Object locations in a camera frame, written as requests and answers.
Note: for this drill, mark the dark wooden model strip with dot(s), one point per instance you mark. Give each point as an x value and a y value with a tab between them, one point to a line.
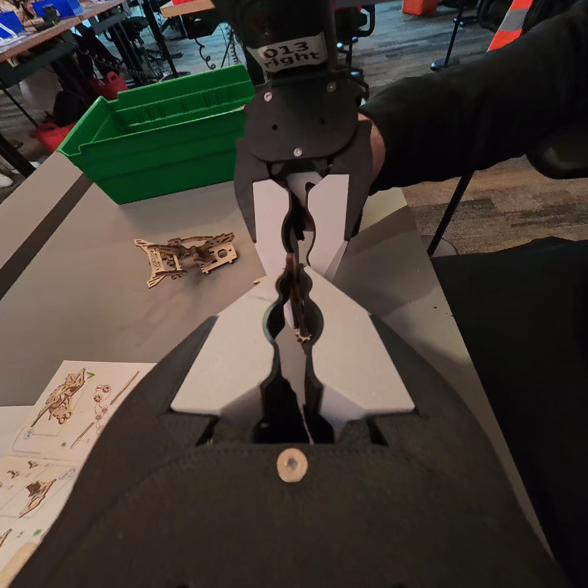
291	262

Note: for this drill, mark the person's black clothing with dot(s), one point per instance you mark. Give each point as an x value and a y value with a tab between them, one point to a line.
528	367

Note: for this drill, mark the black office chair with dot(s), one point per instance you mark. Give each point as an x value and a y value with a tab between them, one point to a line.
356	23

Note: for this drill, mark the wooden work table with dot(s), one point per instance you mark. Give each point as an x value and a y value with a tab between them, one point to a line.
55	30

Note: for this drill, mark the person's right forearm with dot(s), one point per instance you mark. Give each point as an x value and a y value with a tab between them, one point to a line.
482	105

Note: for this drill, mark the green plastic bin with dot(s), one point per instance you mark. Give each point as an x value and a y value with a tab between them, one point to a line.
160	147

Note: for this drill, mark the person's right hand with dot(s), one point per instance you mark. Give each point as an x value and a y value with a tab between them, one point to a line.
376	147

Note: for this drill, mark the assembled wooden model frame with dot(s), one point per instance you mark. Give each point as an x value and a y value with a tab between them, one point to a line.
188	257

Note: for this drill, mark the blue plastic bin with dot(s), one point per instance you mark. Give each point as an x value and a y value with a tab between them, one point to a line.
57	8

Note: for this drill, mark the pale wooden model plate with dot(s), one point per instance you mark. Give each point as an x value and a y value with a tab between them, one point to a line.
301	317

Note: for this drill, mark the black metal stand pole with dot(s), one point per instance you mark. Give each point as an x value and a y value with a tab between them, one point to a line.
452	211

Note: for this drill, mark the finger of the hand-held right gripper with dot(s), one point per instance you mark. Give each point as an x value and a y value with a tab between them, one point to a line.
330	206
268	216

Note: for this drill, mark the illustrated instruction booklet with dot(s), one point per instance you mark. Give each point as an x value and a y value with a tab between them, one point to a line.
59	413

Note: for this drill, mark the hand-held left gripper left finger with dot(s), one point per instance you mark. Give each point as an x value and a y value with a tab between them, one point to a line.
225	363

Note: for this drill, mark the red canister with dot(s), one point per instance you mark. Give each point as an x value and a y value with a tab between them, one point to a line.
110	85
53	135

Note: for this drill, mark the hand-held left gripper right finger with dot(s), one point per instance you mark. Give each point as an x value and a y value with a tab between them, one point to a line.
363	367

